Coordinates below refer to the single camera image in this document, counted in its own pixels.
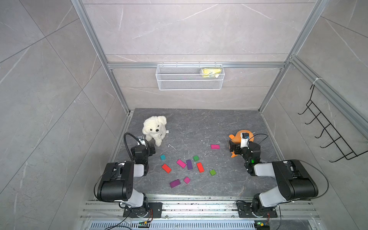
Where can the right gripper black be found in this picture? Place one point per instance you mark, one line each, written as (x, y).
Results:
(237, 147)

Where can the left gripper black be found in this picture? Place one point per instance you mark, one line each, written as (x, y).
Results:
(149, 151)

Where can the magenta rectangular block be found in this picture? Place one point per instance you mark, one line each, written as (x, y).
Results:
(215, 146)

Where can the purple rectangular block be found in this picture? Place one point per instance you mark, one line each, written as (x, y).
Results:
(175, 183)
(189, 164)

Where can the red rectangular block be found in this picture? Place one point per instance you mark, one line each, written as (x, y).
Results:
(200, 167)
(166, 168)

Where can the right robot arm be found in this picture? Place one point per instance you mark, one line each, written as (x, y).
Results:
(293, 180)

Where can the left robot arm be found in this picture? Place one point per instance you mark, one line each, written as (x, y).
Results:
(115, 185)

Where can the orange plush toy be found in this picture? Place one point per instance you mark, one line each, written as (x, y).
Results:
(235, 140)

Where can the white plush dog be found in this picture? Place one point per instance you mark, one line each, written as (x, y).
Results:
(154, 128)

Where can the pink rectangular block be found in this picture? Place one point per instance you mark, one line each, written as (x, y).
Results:
(181, 163)

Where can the pink cube block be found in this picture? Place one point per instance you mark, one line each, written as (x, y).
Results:
(187, 180)

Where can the yellow sponge in basket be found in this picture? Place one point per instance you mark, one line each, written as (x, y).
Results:
(211, 72)

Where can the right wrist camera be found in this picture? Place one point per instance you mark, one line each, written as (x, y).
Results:
(244, 140)

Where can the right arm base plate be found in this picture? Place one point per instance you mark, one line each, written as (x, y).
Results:
(248, 210)

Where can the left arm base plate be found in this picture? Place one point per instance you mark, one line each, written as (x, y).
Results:
(153, 209)

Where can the metal rail frame front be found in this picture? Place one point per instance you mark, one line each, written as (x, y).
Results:
(198, 213)

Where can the white wire mesh basket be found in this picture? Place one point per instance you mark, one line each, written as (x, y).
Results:
(177, 77)

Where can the black wire hook rack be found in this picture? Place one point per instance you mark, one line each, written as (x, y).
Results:
(344, 150)

